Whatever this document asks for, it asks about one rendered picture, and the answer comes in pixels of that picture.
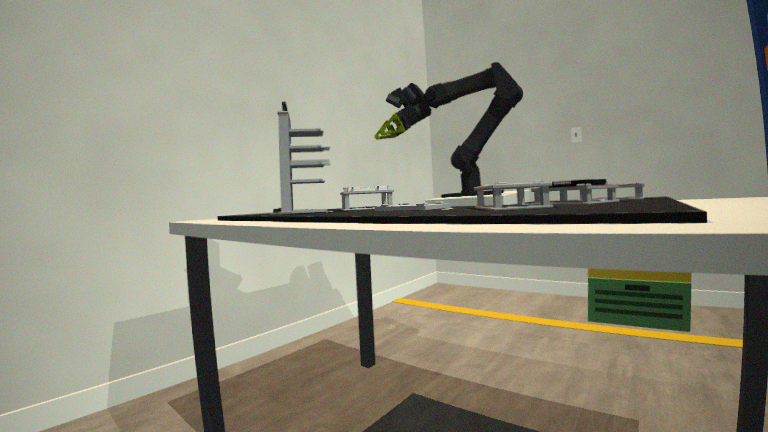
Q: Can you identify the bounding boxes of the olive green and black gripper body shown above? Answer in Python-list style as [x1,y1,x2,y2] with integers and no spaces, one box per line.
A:
[396,111,419,136]

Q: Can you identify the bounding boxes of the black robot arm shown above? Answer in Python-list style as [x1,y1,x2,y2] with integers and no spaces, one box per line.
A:
[386,62,523,198]

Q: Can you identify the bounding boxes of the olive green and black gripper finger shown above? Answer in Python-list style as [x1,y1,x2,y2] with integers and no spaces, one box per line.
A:
[380,113,406,136]
[374,120,397,140]

